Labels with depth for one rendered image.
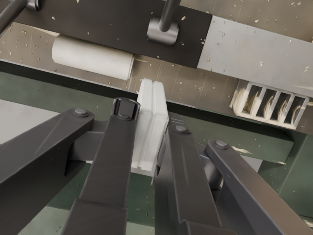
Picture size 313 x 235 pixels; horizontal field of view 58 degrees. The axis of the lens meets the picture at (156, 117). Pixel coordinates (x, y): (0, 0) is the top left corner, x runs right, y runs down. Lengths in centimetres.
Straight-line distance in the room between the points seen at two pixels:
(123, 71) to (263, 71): 14
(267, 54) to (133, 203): 24
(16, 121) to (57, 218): 249
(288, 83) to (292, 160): 17
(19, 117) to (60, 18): 256
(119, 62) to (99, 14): 5
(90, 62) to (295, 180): 33
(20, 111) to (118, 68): 253
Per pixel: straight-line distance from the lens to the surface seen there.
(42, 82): 40
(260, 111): 34
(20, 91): 42
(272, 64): 30
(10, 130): 285
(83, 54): 30
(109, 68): 29
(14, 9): 26
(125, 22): 27
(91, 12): 27
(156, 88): 18
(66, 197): 37
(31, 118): 285
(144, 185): 42
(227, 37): 28
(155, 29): 25
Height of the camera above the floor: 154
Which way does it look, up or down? 37 degrees down
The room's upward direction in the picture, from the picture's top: 90 degrees counter-clockwise
